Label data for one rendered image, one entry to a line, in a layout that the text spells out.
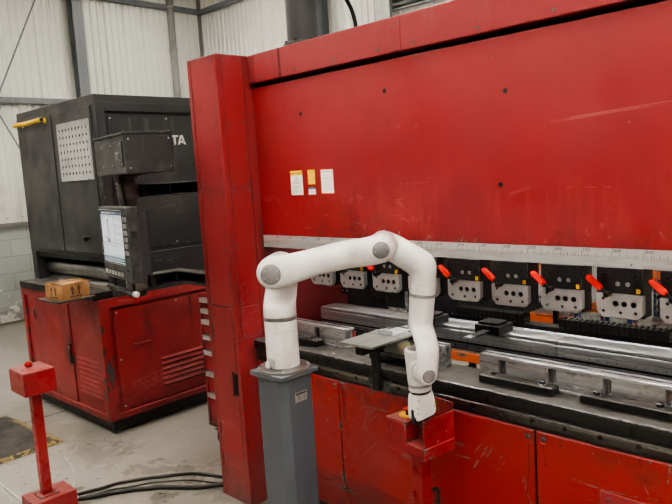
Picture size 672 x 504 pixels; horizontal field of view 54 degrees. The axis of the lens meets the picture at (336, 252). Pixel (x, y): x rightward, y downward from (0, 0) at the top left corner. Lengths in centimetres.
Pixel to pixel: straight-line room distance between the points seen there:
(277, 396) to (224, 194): 125
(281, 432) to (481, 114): 136
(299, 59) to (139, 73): 749
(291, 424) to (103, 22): 857
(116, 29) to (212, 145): 722
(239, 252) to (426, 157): 116
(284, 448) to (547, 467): 92
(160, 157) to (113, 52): 715
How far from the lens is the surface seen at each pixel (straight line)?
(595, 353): 274
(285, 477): 253
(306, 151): 316
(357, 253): 229
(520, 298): 251
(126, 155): 326
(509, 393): 252
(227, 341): 349
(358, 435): 307
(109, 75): 1030
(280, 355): 241
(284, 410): 244
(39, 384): 373
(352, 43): 294
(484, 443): 264
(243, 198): 338
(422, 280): 232
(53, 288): 463
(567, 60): 239
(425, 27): 270
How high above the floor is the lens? 171
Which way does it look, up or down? 7 degrees down
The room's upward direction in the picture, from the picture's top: 4 degrees counter-clockwise
